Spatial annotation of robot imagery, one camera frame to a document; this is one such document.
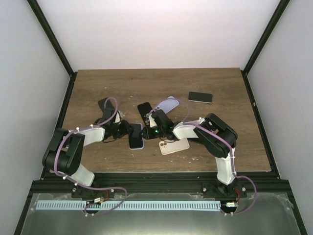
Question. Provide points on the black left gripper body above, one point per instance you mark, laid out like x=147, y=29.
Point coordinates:
x=119, y=132

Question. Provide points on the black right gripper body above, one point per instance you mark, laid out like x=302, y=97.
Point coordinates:
x=157, y=134

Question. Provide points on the large lilac phone case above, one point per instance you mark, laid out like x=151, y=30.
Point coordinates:
x=135, y=147

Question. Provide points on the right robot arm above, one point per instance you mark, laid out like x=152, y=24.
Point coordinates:
x=213, y=133

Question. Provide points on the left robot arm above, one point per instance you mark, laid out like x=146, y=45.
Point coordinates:
x=64, y=152

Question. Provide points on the beige phone case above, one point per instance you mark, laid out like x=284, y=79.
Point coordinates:
x=168, y=147

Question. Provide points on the dark phone at left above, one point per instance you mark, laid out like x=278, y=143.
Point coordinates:
x=103, y=106

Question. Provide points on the small lilac phone case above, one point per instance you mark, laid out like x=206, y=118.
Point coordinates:
x=167, y=105

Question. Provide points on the black phone case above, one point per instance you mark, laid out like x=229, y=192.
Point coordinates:
x=144, y=109

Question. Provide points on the silver-edged black phone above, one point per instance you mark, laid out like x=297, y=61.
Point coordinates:
x=200, y=97

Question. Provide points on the light blue slotted strip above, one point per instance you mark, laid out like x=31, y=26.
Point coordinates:
x=130, y=205

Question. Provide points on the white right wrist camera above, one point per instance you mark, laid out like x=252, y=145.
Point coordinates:
x=152, y=122

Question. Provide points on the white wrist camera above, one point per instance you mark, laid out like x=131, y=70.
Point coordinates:
x=152, y=122
x=119, y=116

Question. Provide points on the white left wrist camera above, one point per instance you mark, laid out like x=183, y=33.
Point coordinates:
x=119, y=116

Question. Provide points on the black aluminium frame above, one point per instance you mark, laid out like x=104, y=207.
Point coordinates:
x=159, y=182

